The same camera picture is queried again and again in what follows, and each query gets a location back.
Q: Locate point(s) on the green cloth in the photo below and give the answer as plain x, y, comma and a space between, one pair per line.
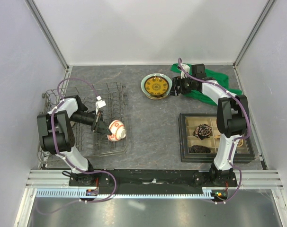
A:
222, 79

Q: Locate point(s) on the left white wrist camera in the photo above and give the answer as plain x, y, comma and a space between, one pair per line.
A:
100, 103

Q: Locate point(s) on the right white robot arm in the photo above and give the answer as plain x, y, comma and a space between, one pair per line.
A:
232, 118

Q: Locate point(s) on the white red patterned bowl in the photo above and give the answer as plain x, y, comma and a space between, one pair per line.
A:
119, 129

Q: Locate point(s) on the dark brown rolled tie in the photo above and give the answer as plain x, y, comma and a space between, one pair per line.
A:
199, 149

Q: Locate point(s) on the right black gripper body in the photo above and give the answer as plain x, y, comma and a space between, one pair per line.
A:
186, 84

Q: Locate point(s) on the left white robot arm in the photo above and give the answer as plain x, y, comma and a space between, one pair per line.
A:
56, 136

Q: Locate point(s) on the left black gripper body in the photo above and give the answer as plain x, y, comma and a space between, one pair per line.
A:
98, 117

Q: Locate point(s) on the tan rolled belt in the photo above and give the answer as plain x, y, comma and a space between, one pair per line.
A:
240, 143

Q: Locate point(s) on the black compartment box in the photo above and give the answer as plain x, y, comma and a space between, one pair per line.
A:
187, 124

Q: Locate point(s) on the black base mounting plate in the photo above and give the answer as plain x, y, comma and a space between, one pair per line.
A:
150, 180

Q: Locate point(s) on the blue slotted cable duct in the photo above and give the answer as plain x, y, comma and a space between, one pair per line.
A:
136, 194

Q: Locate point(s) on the yellow patterned plate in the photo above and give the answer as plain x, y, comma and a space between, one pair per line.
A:
156, 87

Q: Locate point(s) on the grey wire dish rack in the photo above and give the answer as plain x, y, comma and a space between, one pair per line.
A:
88, 143

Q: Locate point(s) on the aluminium frame rail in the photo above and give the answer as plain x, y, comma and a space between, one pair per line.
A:
251, 179

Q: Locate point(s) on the beige bird plate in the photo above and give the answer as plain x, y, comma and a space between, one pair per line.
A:
167, 95

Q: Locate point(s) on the dark floral rolled tie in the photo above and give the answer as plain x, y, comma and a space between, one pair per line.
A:
202, 131

